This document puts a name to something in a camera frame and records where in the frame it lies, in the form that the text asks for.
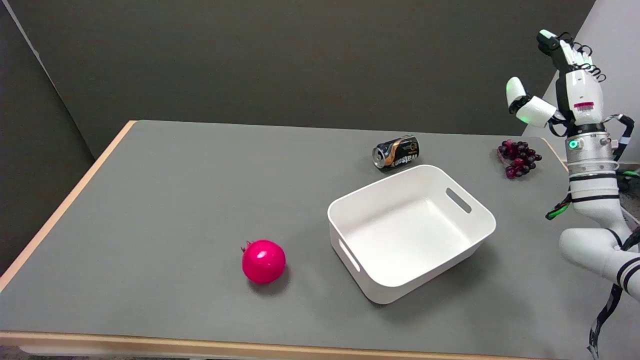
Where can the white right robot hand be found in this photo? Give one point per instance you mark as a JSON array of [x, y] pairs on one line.
[[582, 90]]

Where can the black soda can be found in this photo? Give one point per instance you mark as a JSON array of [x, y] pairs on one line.
[[397, 152]]

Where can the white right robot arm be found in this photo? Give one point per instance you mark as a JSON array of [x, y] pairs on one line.
[[592, 195]]

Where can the dark red grape bunch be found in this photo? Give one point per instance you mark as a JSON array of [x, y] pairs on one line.
[[519, 157]]

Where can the white plastic basket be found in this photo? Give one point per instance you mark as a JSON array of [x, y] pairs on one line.
[[400, 240]]

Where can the red pomegranate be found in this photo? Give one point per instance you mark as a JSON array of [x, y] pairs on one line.
[[263, 261]]

